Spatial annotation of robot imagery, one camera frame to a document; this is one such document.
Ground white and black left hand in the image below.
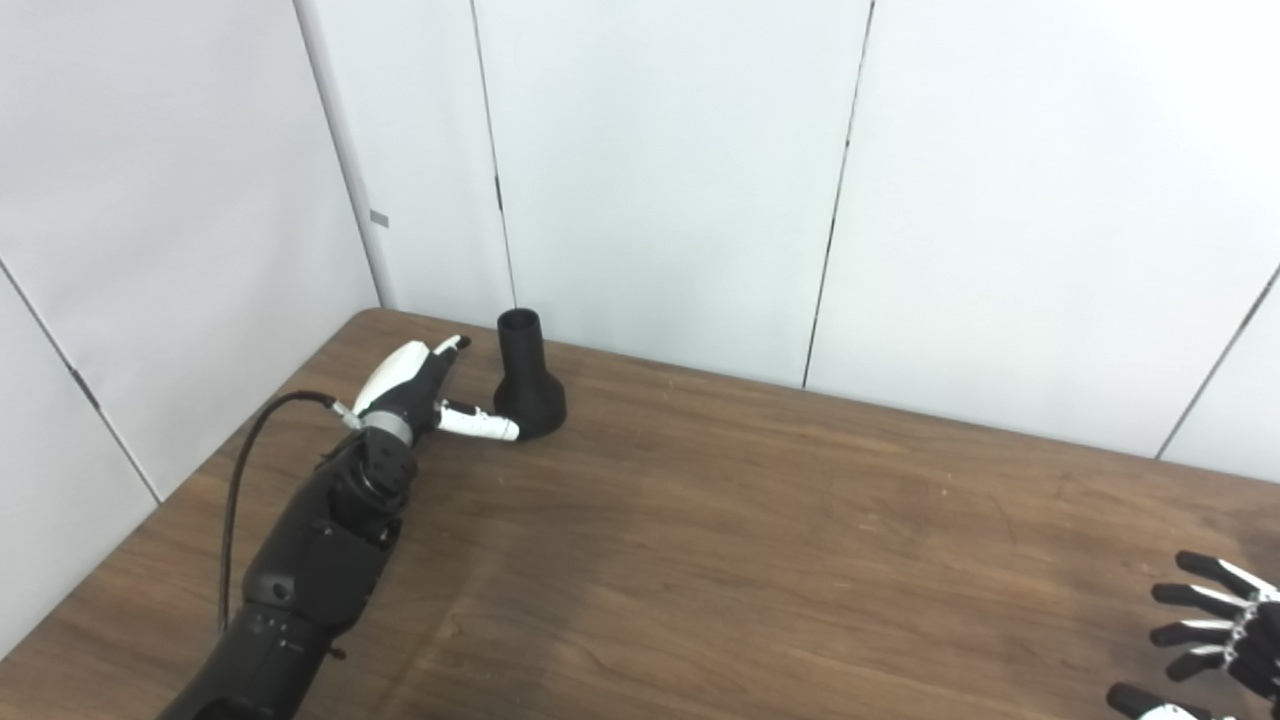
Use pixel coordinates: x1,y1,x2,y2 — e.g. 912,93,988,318
352,334,521,446

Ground white and black right hand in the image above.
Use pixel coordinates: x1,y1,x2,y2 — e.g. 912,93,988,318
1106,550,1280,720

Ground black flared nozzle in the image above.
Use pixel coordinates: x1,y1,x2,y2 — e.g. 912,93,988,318
493,309,568,442

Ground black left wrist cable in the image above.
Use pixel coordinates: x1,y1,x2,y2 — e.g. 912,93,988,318
218,391,361,633

